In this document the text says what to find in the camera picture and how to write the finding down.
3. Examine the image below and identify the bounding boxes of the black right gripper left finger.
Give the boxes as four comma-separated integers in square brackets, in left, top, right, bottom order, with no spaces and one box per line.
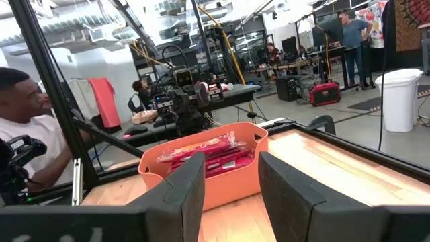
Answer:
[129,152,206,242]

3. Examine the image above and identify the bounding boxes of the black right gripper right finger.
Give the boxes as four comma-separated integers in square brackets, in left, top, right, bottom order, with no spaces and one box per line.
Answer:
[258,151,380,242]

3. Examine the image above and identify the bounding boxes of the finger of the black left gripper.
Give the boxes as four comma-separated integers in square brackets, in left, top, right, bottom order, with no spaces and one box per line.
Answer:
[171,91,189,114]
[193,82,210,108]

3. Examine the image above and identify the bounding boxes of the red microwave popcorn bag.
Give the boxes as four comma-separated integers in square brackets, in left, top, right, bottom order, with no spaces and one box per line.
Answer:
[169,147,255,169]
[156,130,249,165]
[167,155,255,179]

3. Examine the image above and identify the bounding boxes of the orange wrapped popcorn pack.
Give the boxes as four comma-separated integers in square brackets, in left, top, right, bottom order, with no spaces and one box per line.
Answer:
[131,109,159,125]

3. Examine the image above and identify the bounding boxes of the black desk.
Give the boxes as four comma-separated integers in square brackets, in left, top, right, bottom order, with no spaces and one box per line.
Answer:
[119,83,262,149]

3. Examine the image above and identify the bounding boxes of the person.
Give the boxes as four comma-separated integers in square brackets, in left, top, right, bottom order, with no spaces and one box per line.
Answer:
[0,67,92,192]
[131,79,153,110]
[338,9,374,89]
[267,42,282,67]

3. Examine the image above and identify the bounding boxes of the black mouse with red light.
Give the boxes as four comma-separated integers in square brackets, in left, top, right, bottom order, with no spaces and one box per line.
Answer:
[122,124,150,139]

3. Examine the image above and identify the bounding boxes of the orange plastic basket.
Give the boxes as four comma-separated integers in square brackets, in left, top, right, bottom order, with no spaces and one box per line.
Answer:
[137,121,269,212]

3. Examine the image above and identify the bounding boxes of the black speaker box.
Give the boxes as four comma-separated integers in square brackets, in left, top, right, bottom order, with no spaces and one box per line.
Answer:
[275,76,298,102]

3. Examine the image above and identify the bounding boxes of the red hanging cloth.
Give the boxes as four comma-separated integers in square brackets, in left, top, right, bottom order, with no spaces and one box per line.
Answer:
[87,77,122,129]

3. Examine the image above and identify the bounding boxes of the long wooden workbench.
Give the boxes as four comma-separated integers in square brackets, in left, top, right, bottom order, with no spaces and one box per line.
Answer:
[247,58,314,73]

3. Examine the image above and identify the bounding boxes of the white hanging cloth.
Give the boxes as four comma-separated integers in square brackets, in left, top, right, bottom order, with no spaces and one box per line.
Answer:
[67,78,101,121]

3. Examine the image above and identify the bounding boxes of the red and black box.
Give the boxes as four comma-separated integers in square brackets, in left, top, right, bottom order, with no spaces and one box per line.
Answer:
[308,81,342,108]

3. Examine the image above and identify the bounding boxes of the black hazard striped floor mat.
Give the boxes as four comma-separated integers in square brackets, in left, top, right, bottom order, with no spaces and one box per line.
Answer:
[347,84,430,112]

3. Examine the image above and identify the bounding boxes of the black monitor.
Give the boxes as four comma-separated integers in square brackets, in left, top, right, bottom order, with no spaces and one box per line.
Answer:
[312,18,344,48]

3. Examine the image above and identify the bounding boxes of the white trash bin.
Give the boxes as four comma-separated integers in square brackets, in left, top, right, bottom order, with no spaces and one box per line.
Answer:
[374,68,424,133]

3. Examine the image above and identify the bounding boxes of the floral cloth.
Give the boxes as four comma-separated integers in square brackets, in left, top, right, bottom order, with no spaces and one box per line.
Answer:
[355,1,388,49]

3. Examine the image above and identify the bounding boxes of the brown dotted cloth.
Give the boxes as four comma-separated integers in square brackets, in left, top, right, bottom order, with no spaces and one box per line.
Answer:
[394,0,430,53]

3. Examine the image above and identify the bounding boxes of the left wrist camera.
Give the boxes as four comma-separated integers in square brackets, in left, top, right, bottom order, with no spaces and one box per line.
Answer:
[173,68,195,89]

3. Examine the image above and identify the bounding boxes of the yellow overhead cable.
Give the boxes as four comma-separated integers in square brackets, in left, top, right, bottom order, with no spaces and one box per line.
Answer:
[197,5,248,87]

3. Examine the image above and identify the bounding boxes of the black frame clamp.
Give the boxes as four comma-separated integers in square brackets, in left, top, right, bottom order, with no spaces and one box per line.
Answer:
[306,114,337,136]

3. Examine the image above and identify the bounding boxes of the white frame bracket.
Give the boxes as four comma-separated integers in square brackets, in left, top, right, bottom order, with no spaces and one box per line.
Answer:
[71,157,85,206]

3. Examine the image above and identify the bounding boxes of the black aluminium rig frame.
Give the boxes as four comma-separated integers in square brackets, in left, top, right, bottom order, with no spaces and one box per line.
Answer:
[7,0,430,206]

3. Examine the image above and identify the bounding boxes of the black hanging cable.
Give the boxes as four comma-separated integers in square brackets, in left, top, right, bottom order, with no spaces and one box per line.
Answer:
[378,0,394,151]

